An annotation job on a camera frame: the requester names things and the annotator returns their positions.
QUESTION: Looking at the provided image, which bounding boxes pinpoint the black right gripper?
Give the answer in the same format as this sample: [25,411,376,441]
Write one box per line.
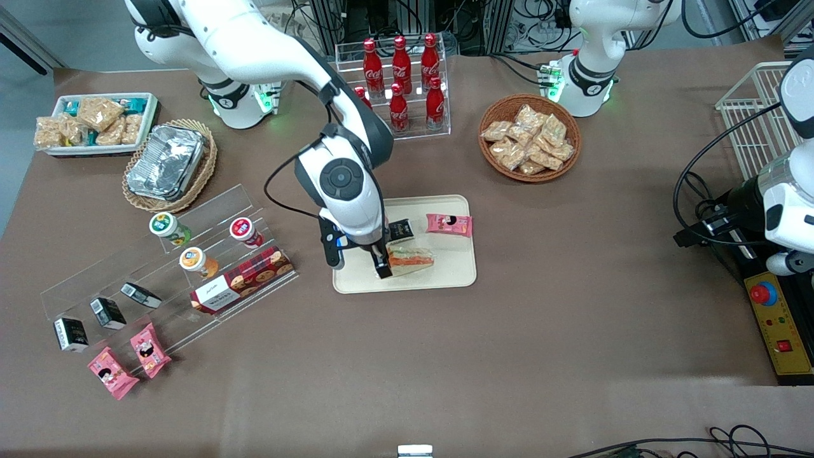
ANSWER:
[347,228,394,279]

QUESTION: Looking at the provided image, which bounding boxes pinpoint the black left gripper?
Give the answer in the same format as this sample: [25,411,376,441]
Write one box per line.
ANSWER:
[673,178,770,249]

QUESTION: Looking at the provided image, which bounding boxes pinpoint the triangle sandwich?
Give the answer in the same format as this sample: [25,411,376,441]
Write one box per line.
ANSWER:
[387,246,437,277]

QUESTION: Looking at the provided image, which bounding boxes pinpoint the beige plastic tray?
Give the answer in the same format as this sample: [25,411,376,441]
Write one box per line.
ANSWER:
[332,194,478,295]

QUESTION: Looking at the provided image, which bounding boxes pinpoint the white rectangular snack tray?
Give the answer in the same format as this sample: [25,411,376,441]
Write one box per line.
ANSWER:
[35,93,160,158]

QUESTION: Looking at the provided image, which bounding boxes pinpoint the small black box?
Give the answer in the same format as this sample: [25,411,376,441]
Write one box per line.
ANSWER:
[90,297,127,331]
[121,283,162,310]
[53,317,90,353]
[385,218,416,246]

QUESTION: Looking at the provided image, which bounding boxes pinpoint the pink snack packet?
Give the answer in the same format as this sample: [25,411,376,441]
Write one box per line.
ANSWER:
[130,323,172,380]
[425,213,474,239]
[87,347,140,401]

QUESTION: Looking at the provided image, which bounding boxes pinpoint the yellow emergency stop box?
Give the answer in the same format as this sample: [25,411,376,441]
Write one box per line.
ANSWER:
[743,270,814,377]

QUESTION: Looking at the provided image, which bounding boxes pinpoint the clear acrylic bottle rack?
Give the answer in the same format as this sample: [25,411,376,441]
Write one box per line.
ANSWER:
[335,33,452,147]

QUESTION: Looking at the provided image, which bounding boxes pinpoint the red plaid cookie box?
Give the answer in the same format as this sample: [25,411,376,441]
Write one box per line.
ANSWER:
[190,246,295,315]

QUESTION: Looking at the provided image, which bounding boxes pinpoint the red lid cup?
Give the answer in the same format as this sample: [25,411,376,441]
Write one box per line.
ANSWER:
[229,217,265,249]

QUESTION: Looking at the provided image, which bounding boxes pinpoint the clear acrylic tiered stand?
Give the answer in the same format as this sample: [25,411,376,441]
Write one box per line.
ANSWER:
[39,183,300,358]

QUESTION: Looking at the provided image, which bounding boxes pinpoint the orange lid cup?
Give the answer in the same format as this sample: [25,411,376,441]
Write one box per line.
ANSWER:
[179,247,219,279]

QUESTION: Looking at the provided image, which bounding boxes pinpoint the round wicker basket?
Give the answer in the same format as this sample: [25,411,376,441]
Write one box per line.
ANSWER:
[478,94,583,184]

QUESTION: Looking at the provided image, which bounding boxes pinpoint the oval wicker basket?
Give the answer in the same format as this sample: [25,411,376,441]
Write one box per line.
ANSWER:
[122,119,218,214]

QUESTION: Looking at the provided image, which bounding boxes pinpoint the green lid cup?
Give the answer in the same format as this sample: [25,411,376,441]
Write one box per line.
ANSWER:
[149,212,191,247]

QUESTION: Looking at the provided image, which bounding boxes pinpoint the silver foil container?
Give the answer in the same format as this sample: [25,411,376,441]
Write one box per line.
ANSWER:
[126,124,207,202]

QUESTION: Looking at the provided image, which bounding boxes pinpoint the crumpled white plastic sheet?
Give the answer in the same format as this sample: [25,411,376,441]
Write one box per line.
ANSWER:
[254,3,322,45]

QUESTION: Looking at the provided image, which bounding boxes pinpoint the clear rice cracker packet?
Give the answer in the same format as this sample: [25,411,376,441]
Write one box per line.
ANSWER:
[121,113,144,146]
[34,118,64,150]
[76,95,126,133]
[95,120,126,147]
[59,118,86,147]

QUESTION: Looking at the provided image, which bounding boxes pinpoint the dark metal bar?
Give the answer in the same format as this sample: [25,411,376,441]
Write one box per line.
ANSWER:
[0,6,50,77]

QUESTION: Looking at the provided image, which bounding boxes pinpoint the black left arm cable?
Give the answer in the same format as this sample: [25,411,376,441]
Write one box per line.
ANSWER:
[673,102,783,246]

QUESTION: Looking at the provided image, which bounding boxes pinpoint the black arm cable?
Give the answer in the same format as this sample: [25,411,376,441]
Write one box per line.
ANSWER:
[263,132,326,221]
[673,102,783,246]

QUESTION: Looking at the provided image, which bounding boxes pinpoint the white wire basket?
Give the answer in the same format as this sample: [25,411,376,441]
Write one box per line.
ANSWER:
[715,61,805,182]

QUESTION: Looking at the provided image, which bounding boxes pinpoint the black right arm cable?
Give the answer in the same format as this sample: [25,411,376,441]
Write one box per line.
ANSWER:
[263,132,326,221]

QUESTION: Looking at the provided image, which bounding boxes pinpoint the black floor cables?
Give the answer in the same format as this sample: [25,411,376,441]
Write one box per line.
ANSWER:
[566,425,814,458]

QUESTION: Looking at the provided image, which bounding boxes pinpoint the aluminium frame rack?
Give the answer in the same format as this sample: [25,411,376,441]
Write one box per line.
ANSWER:
[308,0,513,57]

